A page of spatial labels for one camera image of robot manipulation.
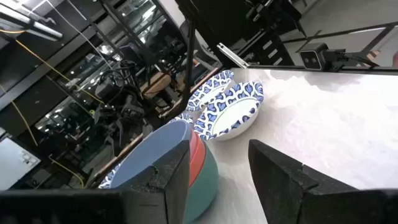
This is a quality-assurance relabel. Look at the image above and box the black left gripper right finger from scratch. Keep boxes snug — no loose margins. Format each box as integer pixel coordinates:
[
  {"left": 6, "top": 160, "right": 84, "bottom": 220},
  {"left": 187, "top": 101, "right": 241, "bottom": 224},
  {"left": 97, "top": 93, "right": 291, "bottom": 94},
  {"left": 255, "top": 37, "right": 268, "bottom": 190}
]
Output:
[{"left": 248, "top": 139, "right": 358, "bottom": 224}]

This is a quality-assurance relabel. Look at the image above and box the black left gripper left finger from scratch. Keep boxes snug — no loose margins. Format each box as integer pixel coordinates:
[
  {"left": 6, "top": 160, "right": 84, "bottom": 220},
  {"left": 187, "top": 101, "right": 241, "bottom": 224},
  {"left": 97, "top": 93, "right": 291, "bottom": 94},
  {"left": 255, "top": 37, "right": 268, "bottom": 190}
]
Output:
[{"left": 121, "top": 139, "right": 191, "bottom": 224}]

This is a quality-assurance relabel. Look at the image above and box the teal plastic bowl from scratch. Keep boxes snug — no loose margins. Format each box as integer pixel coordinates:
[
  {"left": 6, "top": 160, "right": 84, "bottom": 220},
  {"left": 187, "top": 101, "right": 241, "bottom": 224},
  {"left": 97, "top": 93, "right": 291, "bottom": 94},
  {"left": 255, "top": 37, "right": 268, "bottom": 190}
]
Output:
[{"left": 182, "top": 146, "right": 220, "bottom": 223}]

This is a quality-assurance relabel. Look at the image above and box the blue plastic bowl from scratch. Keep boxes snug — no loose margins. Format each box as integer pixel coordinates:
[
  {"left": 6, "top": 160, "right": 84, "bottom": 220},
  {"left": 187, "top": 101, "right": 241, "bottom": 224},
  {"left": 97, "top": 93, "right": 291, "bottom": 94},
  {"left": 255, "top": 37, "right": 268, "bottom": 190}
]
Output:
[{"left": 110, "top": 119, "right": 194, "bottom": 190}]

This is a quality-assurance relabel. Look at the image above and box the orange plastic bowl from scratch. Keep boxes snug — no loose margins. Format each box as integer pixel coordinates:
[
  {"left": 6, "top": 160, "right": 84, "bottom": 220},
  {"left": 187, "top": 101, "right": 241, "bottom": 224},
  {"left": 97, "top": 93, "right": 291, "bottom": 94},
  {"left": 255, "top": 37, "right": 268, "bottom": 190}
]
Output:
[{"left": 189, "top": 135, "right": 207, "bottom": 188}]

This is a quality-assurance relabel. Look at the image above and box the blue patterned paper bowl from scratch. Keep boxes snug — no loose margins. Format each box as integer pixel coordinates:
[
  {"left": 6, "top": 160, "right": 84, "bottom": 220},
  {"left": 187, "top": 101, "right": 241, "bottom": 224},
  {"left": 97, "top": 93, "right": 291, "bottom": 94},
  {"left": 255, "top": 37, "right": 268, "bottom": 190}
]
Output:
[
  {"left": 98, "top": 112, "right": 195, "bottom": 190},
  {"left": 193, "top": 81, "right": 264, "bottom": 141},
  {"left": 185, "top": 70, "right": 234, "bottom": 112}
]

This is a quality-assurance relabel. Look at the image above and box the black drawer cabinet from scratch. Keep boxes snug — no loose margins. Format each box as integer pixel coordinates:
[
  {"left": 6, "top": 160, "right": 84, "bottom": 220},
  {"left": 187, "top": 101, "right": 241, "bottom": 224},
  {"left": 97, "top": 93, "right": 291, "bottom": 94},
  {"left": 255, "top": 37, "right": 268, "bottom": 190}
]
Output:
[{"left": 254, "top": 30, "right": 295, "bottom": 66}]

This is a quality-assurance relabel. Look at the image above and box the light grey flat panel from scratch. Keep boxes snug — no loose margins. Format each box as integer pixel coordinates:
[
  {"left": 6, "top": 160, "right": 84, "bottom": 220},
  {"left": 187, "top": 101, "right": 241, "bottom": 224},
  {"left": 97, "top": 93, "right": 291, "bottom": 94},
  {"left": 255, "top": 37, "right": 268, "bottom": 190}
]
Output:
[{"left": 0, "top": 136, "right": 42, "bottom": 191}]

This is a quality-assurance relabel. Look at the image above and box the black table camera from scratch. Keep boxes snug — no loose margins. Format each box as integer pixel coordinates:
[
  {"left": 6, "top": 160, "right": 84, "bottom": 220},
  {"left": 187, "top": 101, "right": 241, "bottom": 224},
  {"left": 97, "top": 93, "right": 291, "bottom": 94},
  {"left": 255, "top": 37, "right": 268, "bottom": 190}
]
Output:
[{"left": 299, "top": 42, "right": 330, "bottom": 71}]

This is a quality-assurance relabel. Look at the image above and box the silver metal bracket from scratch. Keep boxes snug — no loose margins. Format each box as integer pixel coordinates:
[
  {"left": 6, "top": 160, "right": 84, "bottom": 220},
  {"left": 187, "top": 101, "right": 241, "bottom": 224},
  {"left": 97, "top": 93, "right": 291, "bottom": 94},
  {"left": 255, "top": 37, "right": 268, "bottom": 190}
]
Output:
[{"left": 216, "top": 42, "right": 249, "bottom": 68}]

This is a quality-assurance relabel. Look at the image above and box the black camera cable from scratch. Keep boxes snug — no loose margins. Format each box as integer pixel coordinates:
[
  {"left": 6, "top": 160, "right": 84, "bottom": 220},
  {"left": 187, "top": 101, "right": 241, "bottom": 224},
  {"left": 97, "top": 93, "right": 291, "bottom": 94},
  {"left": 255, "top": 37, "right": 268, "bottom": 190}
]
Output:
[{"left": 323, "top": 48, "right": 380, "bottom": 71}]

